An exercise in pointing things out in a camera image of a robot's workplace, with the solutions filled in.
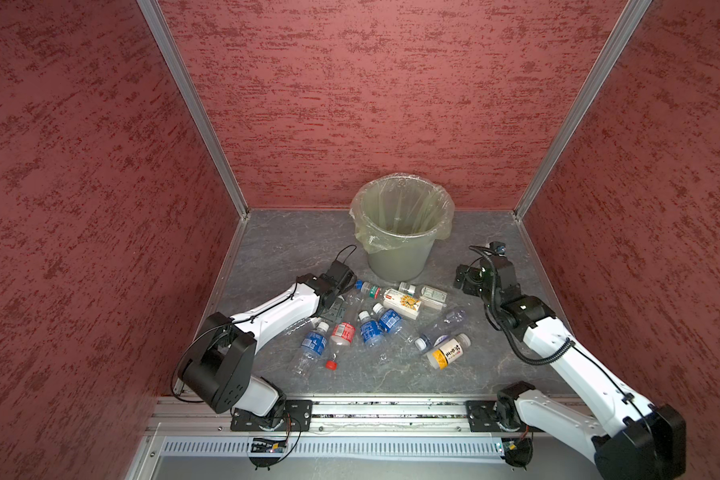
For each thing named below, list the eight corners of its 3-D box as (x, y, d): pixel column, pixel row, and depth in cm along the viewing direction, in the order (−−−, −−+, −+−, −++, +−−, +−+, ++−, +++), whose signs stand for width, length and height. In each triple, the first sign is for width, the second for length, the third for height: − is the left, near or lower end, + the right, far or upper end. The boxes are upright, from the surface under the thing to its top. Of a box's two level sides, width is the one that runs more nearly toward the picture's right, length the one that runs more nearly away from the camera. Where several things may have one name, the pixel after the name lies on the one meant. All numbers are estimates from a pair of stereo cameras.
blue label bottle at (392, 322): (367, 320, 92) (367, 311, 88) (378, 306, 95) (379, 298, 91) (411, 353, 86) (413, 347, 81) (421, 338, 89) (424, 330, 84)
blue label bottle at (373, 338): (373, 368, 83) (374, 362, 79) (356, 321, 93) (355, 312, 88) (389, 362, 85) (391, 355, 80) (370, 315, 94) (371, 307, 89)
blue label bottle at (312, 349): (292, 373, 82) (288, 368, 78) (317, 325, 91) (315, 318, 87) (309, 381, 81) (306, 376, 77) (333, 331, 90) (331, 324, 86)
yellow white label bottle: (435, 373, 82) (439, 368, 78) (425, 359, 85) (428, 353, 81) (470, 350, 87) (475, 344, 83) (460, 336, 89) (464, 330, 85)
